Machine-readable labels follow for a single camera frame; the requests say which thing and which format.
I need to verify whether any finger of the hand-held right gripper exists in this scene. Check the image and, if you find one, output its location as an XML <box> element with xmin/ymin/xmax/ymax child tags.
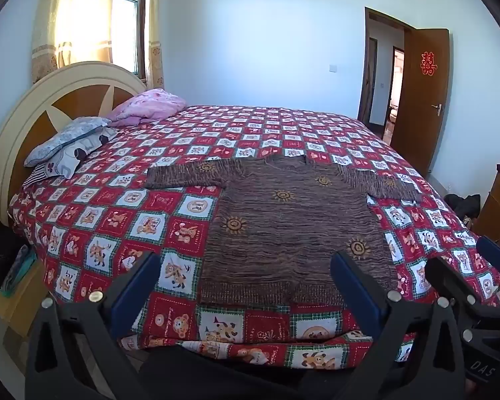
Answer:
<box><xmin>475</xmin><ymin>235</ymin><xmax>500</xmax><ymax>285</ymax></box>
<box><xmin>424</xmin><ymin>256</ymin><xmax>484</xmax><ymax>314</ymax></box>

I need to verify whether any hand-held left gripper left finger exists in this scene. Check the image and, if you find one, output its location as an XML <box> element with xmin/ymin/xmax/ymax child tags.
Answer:
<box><xmin>25</xmin><ymin>252</ymin><xmax>162</xmax><ymax>400</ymax></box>

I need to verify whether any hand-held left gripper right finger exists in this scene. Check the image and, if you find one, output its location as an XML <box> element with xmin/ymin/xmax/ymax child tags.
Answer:
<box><xmin>330</xmin><ymin>251</ymin><xmax>466</xmax><ymax>400</ymax></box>

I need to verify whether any brown knitted sweater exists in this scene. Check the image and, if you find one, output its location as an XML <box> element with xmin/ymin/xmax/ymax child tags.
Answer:
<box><xmin>145</xmin><ymin>154</ymin><xmax>423</xmax><ymax>307</ymax></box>

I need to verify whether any wooden cabinet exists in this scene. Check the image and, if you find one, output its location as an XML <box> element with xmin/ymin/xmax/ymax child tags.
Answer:
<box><xmin>473</xmin><ymin>173</ymin><xmax>500</xmax><ymax>247</ymax></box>

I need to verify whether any black bag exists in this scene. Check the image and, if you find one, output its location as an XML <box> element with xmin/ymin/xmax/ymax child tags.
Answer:
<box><xmin>445</xmin><ymin>194</ymin><xmax>482</xmax><ymax>228</ymax></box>

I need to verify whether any red patchwork printed bedspread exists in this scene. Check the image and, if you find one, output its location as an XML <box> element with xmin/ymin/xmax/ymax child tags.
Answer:
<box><xmin>8</xmin><ymin>104</ymin><xmax>500</xmax><ymax>371</ymax></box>

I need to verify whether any light wooden nightstand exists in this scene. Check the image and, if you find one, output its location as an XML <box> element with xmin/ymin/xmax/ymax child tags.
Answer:
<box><xmin>0</xmin><ymin>256</ymin><xmax>53</xmax><ymax>340</ymax></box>

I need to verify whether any teal cloth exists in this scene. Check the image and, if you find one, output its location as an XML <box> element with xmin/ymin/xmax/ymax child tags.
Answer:
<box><xmin>2</xmin><ymin>244</ymin><xmax>38</xmax><ymax>293</ymax></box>

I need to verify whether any dark cloth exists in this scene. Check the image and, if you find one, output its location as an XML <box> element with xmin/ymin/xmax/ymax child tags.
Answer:
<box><xmin>0</xmin><ymin>222</ymin><xmax>26</xmax><ymax>289</ymax></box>

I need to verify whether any striped cloth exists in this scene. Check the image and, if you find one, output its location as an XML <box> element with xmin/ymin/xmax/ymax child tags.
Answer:
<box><xmin>23</xmin><ymin>164</ymin><xmax>51</xmax><ymax>186</ymax></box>

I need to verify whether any brown wooden door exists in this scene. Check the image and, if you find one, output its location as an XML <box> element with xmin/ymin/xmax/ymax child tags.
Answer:
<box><xmin>389</xmin><ymin>28</ymin><xmax>450</xmax><ymax>176</ymax></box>

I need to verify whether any grey floral pillow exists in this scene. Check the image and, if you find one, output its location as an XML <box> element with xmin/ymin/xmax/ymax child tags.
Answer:
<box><xmin>24</xmin><ymin>117</ymin><xmax>113</xmax><ymax>167</ymax></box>

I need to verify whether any pink pillow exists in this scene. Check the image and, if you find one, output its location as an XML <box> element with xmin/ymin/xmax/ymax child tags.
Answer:
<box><xmin>108</xmin><ymin>88</ymin><xmax>188</xmax><ymax>128</ymax></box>

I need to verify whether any red paper door decoration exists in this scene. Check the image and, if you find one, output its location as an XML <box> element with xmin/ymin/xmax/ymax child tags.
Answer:
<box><xmin>420</xmin><ymin>51</ymin><xmax>438</xmax><ymax>77</ymax></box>

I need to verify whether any cream and wooden headboard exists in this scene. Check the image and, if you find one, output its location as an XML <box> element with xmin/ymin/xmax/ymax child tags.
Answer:
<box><xmin>0</xmin><ymin>62</ymin><xmax>148</xmax><ymax>234</ymax></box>

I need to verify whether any window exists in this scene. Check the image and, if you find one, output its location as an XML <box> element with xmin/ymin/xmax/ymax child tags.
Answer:
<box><xmin>110</xmin><ymin>0</ymin><xmax>147</xmax><ymax>81</ymax></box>

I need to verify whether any narrow yellow curtain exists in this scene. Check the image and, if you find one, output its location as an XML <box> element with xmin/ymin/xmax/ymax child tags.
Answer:
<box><xmin>144</xmin><ymin>0</ymin><xmax>166</xmax><ymax>90</ymax></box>

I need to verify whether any wide yellow curtain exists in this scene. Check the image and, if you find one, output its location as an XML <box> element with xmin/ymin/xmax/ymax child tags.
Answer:
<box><xmin>31</xmin><ymin>0</ymin><xmax>118</xmax><ymax>85</ymax></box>

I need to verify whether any dark wooden door frame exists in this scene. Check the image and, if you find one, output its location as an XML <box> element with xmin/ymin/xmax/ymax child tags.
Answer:
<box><xmin>357</xmin><ymin>6</ymin><xmax>422</xmax><ymax>134</ymax></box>

